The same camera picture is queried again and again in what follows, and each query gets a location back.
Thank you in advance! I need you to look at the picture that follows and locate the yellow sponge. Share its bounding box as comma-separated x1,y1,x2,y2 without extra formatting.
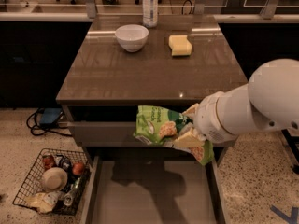
168,35,192,56

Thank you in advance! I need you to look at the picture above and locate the small glass bottle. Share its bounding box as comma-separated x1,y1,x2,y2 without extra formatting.
63,178,81,207

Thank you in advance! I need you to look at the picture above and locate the grey middle drawer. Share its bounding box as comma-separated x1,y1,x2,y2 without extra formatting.
79,157,231,224

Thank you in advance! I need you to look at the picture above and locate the black wire basket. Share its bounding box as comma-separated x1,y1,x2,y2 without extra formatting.
13,148,90,216

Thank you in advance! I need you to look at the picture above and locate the grey top drawer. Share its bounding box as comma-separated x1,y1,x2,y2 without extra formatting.
68,105,145,147

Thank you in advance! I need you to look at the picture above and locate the red apple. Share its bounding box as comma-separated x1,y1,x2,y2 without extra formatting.
72,162,85,176

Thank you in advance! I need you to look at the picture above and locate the black floor cable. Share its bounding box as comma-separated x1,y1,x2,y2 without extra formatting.
25,107,73,138

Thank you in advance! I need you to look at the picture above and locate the grey drawer cabinet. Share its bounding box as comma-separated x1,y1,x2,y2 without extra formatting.
55,14,249,224

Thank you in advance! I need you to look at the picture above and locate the white ceramic bowl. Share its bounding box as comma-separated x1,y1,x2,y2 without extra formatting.
115,24,149,52

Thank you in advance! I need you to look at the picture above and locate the clear plastic water bottle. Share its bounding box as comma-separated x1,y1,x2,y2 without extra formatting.
142,0,158,28

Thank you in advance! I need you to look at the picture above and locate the grey drawer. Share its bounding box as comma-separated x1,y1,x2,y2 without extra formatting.
68,105,145,147
79,157,231,224

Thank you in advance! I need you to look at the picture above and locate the blue floor tape mark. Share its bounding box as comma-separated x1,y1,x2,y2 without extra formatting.
270,205,299,224

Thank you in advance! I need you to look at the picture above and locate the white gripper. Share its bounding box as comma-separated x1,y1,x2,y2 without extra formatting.
174,91,236,147

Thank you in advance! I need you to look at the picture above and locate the crumpled yellow snack bag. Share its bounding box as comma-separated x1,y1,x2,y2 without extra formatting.
24,191,64,214

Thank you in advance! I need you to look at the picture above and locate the red soda can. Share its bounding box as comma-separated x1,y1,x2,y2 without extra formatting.
42,154,56,170

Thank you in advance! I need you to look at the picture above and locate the blue power adapter box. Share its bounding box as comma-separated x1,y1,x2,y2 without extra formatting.
39,108,62,127

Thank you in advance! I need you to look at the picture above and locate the blue white snack bag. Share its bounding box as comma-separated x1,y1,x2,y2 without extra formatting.
54,154,72,172

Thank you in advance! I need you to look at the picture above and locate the green rice chip bag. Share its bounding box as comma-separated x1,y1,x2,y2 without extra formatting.
134,105,214,165

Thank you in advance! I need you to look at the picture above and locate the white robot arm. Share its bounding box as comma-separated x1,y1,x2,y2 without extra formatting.
174,59,299,147

